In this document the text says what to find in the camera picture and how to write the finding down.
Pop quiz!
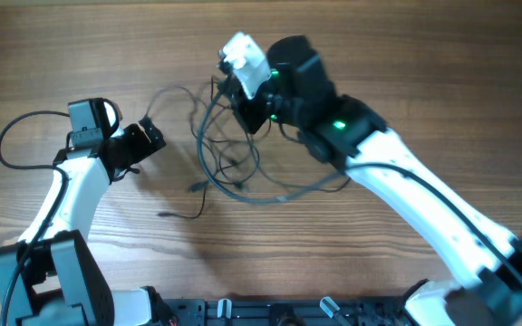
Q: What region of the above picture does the black thin cable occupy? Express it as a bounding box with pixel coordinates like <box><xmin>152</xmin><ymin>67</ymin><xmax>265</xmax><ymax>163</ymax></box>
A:
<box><xmin>144</xmin><ymin>76</ymin><xmax>353</xmax><ymax>220</ymax></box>

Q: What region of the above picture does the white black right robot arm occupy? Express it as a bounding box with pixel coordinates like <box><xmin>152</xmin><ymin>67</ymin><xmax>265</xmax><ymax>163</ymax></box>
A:
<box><xmin>218</xmin><ymin>33</ymin><xmax>522</xmax><ymax>325</ymax></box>

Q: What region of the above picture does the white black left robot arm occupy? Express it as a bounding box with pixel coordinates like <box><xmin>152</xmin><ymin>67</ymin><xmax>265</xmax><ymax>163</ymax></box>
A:
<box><xmin>0</xmin><ymin>98</ymin><xmax>178</xmax><ymax>325</ymax></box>

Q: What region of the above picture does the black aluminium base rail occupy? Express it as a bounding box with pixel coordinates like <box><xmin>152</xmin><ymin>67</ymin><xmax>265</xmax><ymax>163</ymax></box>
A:
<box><xmin>164</xmin><ymin>297</ymin><xmax>416</xmax><ymax>326</ymax></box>

